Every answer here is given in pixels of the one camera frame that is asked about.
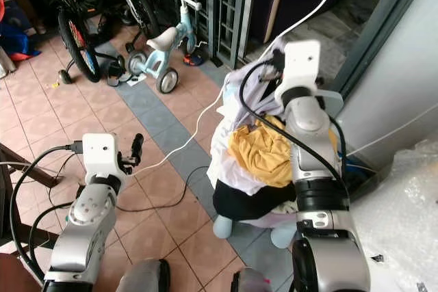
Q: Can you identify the grey white washing machine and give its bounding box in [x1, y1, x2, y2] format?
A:
[328, 0, 438, 170]

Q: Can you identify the white lavender cloth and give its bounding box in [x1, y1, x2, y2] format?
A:
[207, 38, 289, 197]

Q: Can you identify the dark metal gate grille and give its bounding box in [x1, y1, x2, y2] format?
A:
[144, 0, 254, 68]

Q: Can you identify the orange sandal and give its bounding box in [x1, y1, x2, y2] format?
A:
[181, 53, 203, 68]

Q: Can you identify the yellow cloth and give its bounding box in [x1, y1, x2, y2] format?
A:
[227, 116, 299, 189]

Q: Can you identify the light blue balance tricycle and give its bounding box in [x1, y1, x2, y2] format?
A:
[127, 0, 204, 94]

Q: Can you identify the stool with light blue legs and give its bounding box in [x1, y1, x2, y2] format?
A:
[212, 213, 299, 249]

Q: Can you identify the grey robot left leg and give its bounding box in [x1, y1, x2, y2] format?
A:
[116, 258, 170, 292]

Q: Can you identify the grey robot leg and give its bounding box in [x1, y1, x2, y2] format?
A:
[116, 258, 170, 292]
[231, 268, 276, 292]

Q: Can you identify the black children's bicycle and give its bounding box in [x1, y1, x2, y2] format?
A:
[41, 0, 159, 85]

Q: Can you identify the black cloth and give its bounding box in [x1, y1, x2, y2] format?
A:
[212, 179, 302, 222]

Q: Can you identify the dark wooden chair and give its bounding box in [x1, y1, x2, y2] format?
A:
[0, 161, 62, 252]

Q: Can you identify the blue bag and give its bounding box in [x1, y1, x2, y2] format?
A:
[1, 18, 42, 60]

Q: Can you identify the person's bare knee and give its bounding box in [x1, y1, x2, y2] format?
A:
[0, 252, 46, 292]

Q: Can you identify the grey robot right leg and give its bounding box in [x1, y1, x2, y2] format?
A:
[231, 268, 276, 292]

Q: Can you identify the clear plastic wrap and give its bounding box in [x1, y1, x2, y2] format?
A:
[349, 138, 438, 292]

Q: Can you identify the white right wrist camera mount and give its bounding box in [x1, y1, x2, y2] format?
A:
[274, 40, 325, 105]

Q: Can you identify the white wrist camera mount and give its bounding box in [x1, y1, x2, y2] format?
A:
[274, 40, 325, 105]
[82, 133, 127, 182]

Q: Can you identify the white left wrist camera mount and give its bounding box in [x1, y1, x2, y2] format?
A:
[82, 133, 127, 182]

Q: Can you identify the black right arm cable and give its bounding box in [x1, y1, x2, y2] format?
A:
[239, 59, 346, 183]

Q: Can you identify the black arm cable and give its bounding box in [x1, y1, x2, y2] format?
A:
[239, 59, 346, 183]
[9, 142, 84, 282]

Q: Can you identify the thin black floor cable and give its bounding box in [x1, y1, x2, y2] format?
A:
[48, 164, 210, 212]

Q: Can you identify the long white cable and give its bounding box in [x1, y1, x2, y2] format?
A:
[142, 0, 362, 170]

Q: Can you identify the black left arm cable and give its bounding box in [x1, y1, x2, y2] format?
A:
[9, 142, 84, 282]

